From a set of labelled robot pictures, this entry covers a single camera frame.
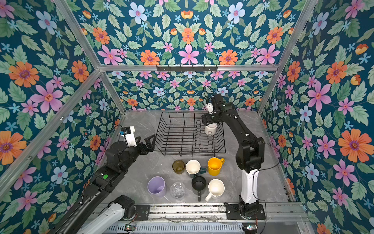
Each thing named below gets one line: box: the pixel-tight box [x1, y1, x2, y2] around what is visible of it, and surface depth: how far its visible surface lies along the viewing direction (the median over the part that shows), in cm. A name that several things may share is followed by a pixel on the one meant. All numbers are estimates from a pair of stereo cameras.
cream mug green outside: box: [185, 159, 207, 178], surface depth 82 cm
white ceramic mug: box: [205, 178, 225, 202], surface depth 75 cm
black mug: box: [191, 175, 207, 202], surface depth 78 cm
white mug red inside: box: [204, 122, 218, 136], surface depth 100 cm
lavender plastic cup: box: [147, 175, 166, 198], surface depth 75 cm
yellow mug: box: [207, 156, 226, 176], surface depth 85 cm
